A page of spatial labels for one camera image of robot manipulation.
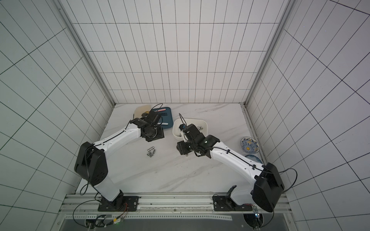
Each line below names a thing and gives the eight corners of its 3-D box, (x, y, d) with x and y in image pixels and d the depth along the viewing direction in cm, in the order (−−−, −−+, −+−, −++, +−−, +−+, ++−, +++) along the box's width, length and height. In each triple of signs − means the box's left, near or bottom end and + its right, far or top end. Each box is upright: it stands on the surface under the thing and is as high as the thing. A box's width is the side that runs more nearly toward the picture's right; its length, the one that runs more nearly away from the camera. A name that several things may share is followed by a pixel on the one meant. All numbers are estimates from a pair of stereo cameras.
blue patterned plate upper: (242, 154, 93) (244, 150, 90) (238, 140, 100) (240, 136, 96) (258, 154, 93) (261, 150, 90) (253, 140, 100) (256, 136, 96)
